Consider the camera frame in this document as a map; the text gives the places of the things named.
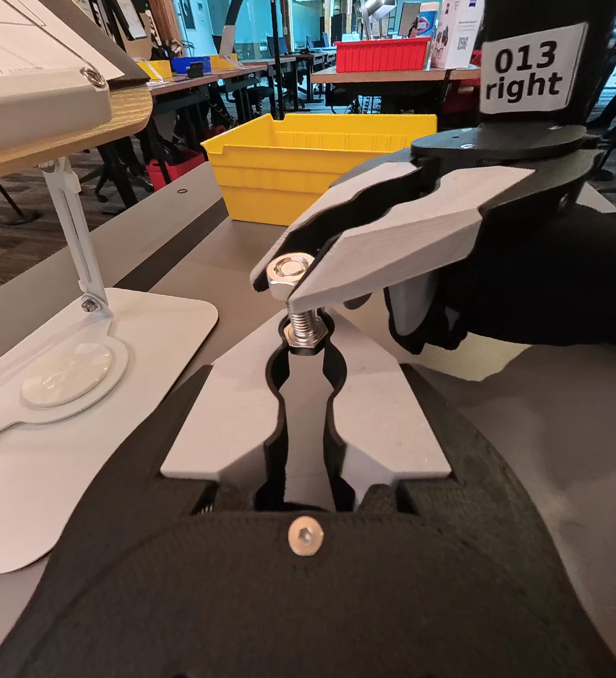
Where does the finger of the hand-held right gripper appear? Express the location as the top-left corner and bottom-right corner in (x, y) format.
(250, 160), (431, 293)
(286, 168), (536, 318)

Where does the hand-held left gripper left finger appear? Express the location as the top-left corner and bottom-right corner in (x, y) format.
(160, 309), (291, 510)

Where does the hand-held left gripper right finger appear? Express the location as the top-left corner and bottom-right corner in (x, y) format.
(322, 306), (453, 510)

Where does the silver hex nut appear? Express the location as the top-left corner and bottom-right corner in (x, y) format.
(267, 253), (315, 304)

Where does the silver hex bolt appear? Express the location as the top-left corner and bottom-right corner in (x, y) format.
(283, 310), (331, 347)

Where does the person's right forearm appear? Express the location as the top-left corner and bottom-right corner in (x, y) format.
(546, 204), (616, 353)

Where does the person's right hand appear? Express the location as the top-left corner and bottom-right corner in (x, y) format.
(386, 209), (573, 356)

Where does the yellow plastic bin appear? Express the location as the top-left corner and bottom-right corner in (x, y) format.
(201, 113), (438, 226)

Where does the wooden desk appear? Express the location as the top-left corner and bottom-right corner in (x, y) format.
(310, 66), (480, 114)

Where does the white printed box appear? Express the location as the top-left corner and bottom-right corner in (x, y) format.
(431, 0), (482, 70)

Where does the white metal document stand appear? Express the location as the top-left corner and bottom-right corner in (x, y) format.
(0, 156), (220, 574)

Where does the red plastic bin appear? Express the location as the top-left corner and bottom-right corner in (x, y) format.
(334, 36), (431, 73)

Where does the wipes canister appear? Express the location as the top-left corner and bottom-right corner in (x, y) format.
(416, 2), (440, 38)

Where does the red bag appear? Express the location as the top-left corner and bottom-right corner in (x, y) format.
(145, 151), (206, 191)

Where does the wooden stand board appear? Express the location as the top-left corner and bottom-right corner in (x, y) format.
(0, 0), (154, 186)

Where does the black framed sign board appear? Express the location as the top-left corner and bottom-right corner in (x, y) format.
(104, 0), (147, 40)

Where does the printed instruction sheet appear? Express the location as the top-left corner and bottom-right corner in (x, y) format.
(0, 0), (123, 160)

